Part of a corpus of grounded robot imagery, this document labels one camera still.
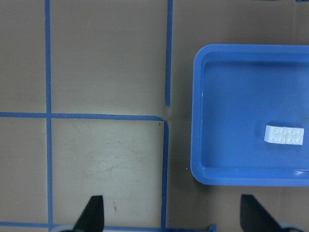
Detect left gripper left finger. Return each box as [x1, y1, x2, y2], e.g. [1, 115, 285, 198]
[72, 195, 104, 232]

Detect blue plastic tray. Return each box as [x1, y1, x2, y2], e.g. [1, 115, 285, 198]
[191, 44, 309, 187]

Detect white block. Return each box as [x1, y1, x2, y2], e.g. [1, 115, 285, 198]
[285, 127, 304, 145]
[264, 125, 287, 144]

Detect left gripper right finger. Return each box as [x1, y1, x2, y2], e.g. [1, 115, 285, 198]
[240, 194, 281, 232]

